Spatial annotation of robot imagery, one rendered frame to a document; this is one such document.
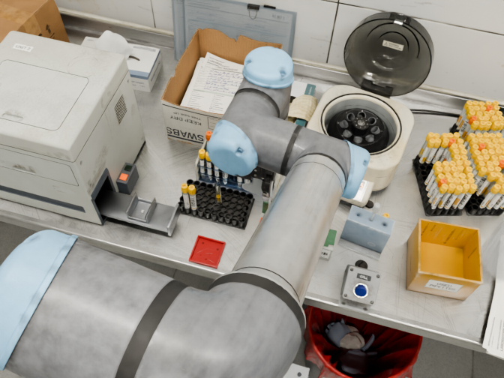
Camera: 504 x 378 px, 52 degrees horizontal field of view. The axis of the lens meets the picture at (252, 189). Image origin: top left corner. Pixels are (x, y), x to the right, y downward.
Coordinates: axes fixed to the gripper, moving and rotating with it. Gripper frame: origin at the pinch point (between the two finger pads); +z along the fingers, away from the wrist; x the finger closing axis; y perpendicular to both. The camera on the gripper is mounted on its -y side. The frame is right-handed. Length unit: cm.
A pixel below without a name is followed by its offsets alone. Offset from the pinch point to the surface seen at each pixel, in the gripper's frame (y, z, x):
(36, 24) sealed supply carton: 74, 5, -39
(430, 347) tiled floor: -64, 108, -19
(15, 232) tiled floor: 111, 108, -20
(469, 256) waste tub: -45.3, 16.0, -6.6
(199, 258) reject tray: 13.3, 20.2, 8.5
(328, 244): -14.3, 14.2, 0.2
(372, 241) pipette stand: -23.7, 15.5, -4.1
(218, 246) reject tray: 10.1, 20.2, 4.4
